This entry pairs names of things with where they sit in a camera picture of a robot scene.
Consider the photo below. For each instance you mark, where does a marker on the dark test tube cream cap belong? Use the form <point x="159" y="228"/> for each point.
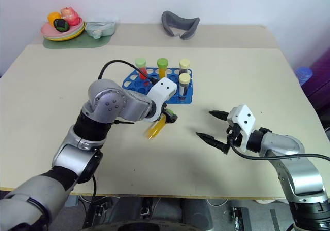
<point x="184" y="86"/>

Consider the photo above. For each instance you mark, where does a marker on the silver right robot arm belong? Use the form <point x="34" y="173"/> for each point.
<point x="296" y="169"/>

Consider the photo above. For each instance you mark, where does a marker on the light green plate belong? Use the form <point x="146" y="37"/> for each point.
<point x="78" y="31"/>

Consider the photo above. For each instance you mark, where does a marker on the orange test tube green cap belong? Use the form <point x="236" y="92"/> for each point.
<point x="162" y="69"/>

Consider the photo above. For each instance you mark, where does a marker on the yellow plate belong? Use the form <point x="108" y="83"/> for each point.
<point x="74" y="36"/>

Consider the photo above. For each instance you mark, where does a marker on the orange toy fruit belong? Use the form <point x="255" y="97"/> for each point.
<point x="53" y="17"/>

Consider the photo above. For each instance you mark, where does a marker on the grey headset face pad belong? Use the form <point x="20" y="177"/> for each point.
<point x="180" y="26"/>

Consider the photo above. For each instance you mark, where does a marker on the grey cylinder under table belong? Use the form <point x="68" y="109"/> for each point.
<point x="196" y="214"/>

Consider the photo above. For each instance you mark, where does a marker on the purple object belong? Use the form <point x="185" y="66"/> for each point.
<point x="319" y="84"/>

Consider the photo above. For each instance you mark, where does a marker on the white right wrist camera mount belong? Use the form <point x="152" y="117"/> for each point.
<point x="243" y="120"/>

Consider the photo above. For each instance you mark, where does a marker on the blue test tube rack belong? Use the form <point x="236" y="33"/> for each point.
<point x="189" y="94"/>

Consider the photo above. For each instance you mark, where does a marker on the blue ribbed bottle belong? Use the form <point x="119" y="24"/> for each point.
<point x="303" y="73"/>

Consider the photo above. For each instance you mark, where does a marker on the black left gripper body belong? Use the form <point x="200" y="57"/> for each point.
<point x="163" y="109"/>

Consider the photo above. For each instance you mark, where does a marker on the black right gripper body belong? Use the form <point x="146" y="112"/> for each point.
<point x="234" y="134"/>

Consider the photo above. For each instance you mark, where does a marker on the yellow test tube green cap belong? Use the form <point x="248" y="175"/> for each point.
<point x="154" y="130"/>

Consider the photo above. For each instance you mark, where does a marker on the pink plate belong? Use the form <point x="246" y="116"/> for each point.
<point x="47" y="31"/>

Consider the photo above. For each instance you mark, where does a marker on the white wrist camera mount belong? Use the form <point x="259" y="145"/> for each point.
<point x="243" y="120"/>
<point x="162" y="89"/>

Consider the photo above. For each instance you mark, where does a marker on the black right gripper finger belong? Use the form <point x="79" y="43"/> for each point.
<point x="210" y="139"/>
<point x="218" y="114"/>

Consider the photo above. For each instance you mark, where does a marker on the red test tube green cap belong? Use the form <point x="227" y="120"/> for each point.
<point x="142" y="71"/>

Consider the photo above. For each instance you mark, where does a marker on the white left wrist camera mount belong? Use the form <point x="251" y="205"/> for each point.
<point x="162" y="89"/>

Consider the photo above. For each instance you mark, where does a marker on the clear plastic container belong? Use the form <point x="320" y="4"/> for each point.
<point x="100" y="28"/>

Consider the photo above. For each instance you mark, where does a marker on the green table mat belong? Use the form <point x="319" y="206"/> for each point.
<point x="77" y="44"/>

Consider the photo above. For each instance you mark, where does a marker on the red toy fruit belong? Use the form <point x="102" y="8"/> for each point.
<point x="70" y="15"/>

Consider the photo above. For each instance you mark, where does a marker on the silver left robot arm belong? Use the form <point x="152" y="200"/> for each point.
<point x="108" y="102"/>

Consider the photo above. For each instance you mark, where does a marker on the black and green toy fruit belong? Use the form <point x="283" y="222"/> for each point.
<point x="61" y="24"/>

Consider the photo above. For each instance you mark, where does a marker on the clear test tube cream cap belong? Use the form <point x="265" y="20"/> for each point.
<point x="184" y="64"/>

